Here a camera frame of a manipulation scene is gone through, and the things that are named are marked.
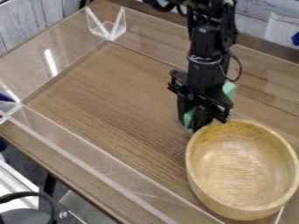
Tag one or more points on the grey metal plate with screw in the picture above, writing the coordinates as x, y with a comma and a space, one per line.
75, 211

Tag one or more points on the clear acrylic front wall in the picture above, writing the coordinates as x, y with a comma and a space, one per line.
128, 197

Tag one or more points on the white cylindrical container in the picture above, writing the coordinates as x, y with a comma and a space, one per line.
282, 30

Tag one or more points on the green rectangular block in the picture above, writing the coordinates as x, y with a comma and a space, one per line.
230, 92

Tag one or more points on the clear acrylic corner bracket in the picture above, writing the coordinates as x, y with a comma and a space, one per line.
107, 30

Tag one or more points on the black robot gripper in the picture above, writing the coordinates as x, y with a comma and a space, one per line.
198, 88

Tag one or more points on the brown wooden bowl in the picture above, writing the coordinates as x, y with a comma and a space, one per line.
242, 169

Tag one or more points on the black table leg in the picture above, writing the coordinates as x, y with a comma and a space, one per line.
50, 185

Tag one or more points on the blue object at left edge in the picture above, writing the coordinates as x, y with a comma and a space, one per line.
6, 98

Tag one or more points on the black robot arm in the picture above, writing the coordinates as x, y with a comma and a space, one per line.
213, 31

